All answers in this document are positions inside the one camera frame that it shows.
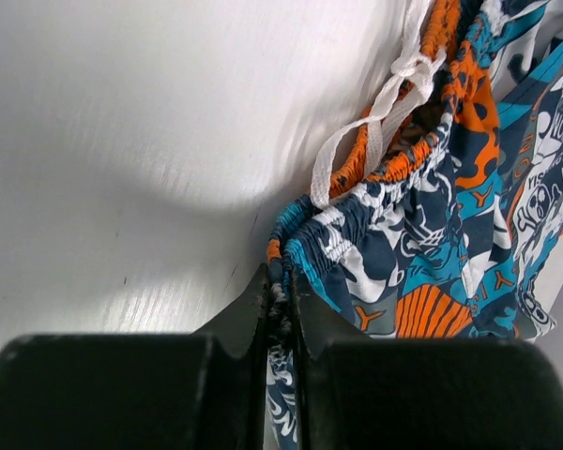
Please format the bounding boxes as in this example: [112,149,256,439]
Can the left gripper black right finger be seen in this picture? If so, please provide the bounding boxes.
[291,271,563,449]

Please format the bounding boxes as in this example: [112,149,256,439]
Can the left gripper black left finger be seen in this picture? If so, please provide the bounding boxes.
[0,266,268,449]

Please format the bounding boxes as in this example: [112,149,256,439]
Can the blue orange patterned shorts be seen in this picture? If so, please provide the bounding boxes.
[266,1,563,449]

